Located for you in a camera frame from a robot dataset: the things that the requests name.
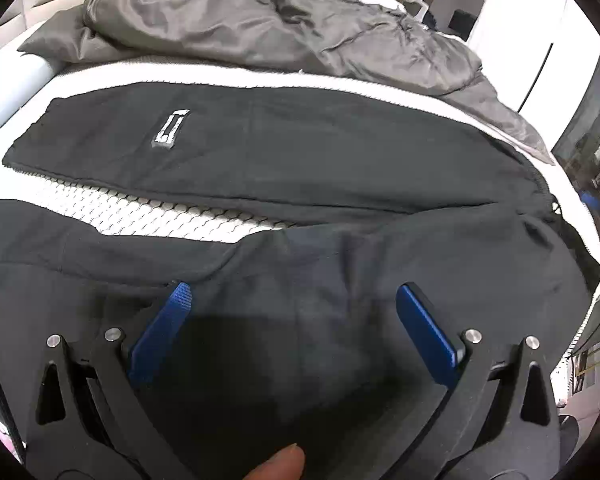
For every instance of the glass door cabinet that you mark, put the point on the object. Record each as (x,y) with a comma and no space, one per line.
(580,125)

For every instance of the person's left hand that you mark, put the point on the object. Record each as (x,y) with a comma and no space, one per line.
(275,465)

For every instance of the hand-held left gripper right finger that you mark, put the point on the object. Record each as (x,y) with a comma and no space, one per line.
(427,335)

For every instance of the black box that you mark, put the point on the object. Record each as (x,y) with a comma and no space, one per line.
(461,24)

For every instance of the black pants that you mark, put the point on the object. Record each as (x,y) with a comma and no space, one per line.
(280,160)

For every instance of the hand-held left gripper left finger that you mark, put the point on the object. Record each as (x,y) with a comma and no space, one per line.
(162,332)

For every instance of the white padded headboard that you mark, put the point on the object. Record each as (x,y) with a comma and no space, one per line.
(35,10)

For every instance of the white wardrobe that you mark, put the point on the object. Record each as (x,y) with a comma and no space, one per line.
(530,25)

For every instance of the grey duvet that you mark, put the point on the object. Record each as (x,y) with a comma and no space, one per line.
(230,15)

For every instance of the white mattress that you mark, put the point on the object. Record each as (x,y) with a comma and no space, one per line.
(155,210)

